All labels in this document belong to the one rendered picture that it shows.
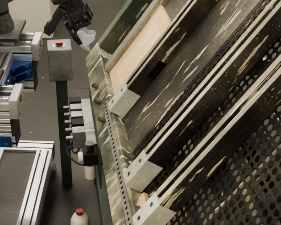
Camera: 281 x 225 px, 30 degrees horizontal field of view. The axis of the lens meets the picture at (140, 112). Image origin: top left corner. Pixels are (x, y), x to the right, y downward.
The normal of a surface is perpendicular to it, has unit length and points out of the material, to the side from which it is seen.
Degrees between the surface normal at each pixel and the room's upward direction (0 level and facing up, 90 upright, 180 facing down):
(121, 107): 90
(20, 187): 0
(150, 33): 55
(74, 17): 90
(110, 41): 90
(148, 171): 90
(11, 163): 0
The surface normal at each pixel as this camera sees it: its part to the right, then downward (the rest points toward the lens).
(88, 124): 0.04, -0.83
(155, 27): -0.79, -0.42
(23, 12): 0.00, 0.56
